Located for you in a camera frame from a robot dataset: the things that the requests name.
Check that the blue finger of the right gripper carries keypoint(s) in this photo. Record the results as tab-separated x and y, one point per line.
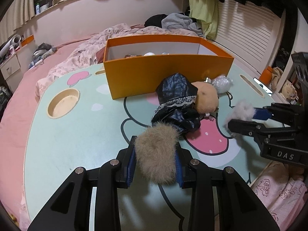
253	129
288	114

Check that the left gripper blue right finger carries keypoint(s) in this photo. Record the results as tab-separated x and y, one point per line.
239	207

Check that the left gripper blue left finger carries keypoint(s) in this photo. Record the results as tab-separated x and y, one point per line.
69	207

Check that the white fur pompom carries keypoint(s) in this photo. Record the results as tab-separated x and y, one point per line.
243	111

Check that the tan round plush toy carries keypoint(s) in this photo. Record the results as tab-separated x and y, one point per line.
207	100

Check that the clear plastic bag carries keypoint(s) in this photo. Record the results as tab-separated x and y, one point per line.
222	84

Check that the black lace fabric bundle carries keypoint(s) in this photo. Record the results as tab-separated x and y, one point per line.
177	97

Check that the brown fur pompom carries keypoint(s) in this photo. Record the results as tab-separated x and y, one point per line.
155	153

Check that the orange cardboard box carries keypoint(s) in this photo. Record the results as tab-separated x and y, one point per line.
162	56

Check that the orange bottle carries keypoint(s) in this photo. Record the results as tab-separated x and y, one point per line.
266	75

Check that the yellow-green hanging cloth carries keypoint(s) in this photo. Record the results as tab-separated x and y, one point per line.
206	13

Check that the grey clothes pile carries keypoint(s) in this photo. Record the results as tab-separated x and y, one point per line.
181	21

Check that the black garment on bed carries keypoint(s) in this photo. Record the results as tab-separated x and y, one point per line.
155	20

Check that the white drawer cabinet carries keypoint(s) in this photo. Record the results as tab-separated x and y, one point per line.
14	68

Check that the dark red pillow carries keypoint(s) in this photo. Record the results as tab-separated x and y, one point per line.
100	55

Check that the pink floral quilt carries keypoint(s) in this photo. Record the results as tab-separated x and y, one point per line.
87	53

